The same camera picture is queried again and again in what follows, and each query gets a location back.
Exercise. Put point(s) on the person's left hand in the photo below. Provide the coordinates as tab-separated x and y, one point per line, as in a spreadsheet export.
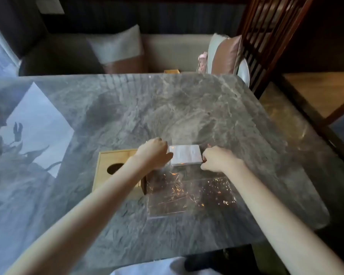
154	154

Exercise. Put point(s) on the person's right hand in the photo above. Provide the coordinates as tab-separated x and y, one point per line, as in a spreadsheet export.
220	158

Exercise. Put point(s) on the white napkin stack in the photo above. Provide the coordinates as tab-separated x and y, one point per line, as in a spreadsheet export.
186	155

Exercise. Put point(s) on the wooden tissue box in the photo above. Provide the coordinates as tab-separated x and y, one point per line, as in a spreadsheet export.
109	160

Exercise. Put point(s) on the clear plastic wrapper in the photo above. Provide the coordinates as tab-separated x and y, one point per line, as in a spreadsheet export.
189	194

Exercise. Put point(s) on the person's right forearm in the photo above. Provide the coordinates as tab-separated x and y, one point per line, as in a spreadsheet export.
281	226

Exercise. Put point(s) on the person's left forearm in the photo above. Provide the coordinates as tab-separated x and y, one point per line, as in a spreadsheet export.
83	220

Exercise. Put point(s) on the person's white printed shirt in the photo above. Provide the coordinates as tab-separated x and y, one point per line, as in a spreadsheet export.
160	267

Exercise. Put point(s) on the small wooden tray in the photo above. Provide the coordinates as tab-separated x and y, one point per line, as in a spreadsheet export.
172	71

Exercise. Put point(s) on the white round chair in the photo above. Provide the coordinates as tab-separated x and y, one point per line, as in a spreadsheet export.
243	72

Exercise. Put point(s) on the white and brown cushion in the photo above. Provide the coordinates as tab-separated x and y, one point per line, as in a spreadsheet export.
225	55
117	51

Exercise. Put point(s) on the beige sofa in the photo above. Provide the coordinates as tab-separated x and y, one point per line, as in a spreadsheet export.
172	51

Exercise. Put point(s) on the dark wooden chair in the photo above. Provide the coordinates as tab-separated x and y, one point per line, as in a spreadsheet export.
263	34

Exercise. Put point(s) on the reddish wooden post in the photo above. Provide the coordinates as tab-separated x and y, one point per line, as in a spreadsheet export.
339	110

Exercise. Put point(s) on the white wall plate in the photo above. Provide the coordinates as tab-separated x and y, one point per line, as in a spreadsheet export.
50	6

